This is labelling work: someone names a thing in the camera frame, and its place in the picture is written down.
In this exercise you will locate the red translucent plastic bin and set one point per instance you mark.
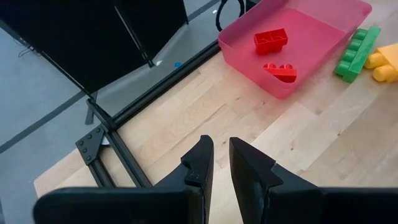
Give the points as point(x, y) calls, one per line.
point(317, 40)

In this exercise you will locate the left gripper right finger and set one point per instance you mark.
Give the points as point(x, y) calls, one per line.
point(311, 205)

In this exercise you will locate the red toy block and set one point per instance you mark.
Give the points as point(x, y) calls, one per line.
point(270, 42)
point(284, 74)

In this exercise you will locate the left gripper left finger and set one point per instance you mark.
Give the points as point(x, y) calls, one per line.
point(140, 205)

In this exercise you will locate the yellow toy block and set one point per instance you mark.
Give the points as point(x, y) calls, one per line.
point(384, 62)

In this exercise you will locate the black folding partition screen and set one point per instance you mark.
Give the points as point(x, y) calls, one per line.
point(77, 37)

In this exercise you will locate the blue round floor sticker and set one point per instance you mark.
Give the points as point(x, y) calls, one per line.
point(178, 64)

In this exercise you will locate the long green toy block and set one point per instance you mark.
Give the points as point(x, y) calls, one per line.
point(360, 53)

